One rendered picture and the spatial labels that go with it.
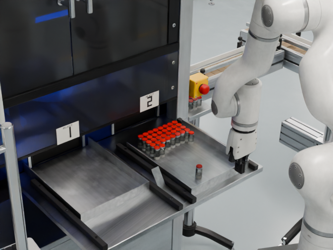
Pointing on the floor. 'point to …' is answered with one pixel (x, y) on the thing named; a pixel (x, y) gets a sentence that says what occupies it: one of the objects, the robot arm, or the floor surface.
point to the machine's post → (182, 92)
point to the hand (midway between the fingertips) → (240, 166)
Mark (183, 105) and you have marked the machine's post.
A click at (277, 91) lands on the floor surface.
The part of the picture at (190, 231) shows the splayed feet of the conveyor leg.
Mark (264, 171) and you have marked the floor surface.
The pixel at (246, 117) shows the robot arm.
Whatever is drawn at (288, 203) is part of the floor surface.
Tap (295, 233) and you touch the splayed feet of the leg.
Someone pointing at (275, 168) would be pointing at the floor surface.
